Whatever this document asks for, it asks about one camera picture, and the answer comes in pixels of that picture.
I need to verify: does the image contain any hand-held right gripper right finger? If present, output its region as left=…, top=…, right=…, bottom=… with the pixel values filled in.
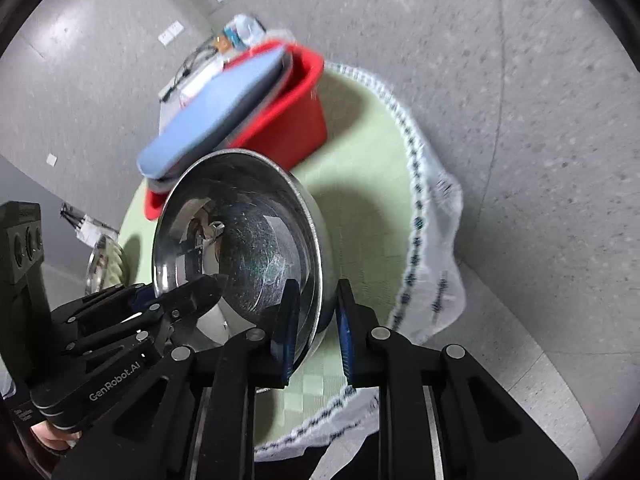
left=336, top=279, right=577, bottom=480

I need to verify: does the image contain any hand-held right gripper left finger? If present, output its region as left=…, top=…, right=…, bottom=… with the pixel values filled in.
left=52, top=279, right=302, bottom=480

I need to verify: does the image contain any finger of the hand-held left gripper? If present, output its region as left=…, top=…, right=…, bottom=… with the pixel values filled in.
left=30, top=274, right=227, bottom=432
left=49, top=282, right=163, bottom=356

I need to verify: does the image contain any large stainless steel bowl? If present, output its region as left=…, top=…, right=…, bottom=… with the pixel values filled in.
left=152, top=149, right=335, bottom=372

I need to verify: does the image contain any person's left hand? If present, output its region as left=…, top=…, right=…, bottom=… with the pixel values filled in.
left=30, top=421, right=82, bottom=453

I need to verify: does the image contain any small stainless steel bowl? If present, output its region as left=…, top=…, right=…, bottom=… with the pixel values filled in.
left=86, top=233, right=127, bottom=297

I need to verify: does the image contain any clear plastic package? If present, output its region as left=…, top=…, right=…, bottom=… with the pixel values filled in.
left=60, top=202, right=121, bottom=248

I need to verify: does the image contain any light blue rectangular plate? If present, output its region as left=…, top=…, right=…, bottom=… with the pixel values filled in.
left=137, top=41, right=292, bottom=181

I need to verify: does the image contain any grey rectangular plate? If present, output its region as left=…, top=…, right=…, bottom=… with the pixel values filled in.
left=148, top=52, right=296, bottom=194

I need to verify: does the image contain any red plastic bin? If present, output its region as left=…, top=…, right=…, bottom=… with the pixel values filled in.
left=144, top=41, right=329, bottom=222

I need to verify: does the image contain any white box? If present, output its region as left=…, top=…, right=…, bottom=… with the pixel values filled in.
left=159, top=62, right=226, bottom=136

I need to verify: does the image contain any clear plastic bag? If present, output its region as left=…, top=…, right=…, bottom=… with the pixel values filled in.
left=220, top=12, right=268, bottom=53

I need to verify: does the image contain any black cable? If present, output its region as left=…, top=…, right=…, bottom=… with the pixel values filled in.
left=161, top=42, right=221, bottom=101

